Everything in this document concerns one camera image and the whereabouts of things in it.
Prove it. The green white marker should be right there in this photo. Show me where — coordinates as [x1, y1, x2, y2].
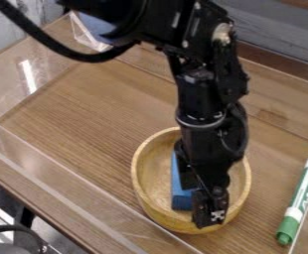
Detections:
[275, 160, 308, 245]

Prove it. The clear acrylic corner bracket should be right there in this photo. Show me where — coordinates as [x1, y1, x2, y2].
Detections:
[69, 12, 111, 53]

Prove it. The clear acrylic tray wall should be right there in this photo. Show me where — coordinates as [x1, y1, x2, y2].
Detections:
[0, 126, 202, 254]

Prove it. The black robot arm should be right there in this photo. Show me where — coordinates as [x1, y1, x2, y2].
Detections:
[0, 0, 249, 228]

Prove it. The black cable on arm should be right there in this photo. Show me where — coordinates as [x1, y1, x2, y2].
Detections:
[218, 103, 250, 160]

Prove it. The brown wooden bowl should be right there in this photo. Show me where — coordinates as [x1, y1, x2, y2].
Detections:
[131, 127, 251, 234]

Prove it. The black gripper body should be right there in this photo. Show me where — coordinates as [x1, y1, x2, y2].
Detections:
[174, 117, 247, 192]

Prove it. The blue rectangular block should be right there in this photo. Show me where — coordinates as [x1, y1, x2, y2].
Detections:
[171, 153, 192, 211]

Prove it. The black cable lower left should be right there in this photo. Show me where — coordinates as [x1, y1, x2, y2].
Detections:
[0, 224, 48, 254]

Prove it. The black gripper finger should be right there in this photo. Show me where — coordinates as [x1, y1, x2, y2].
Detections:
[191, 188, 230, 229]
[175, 151, 198, 191]

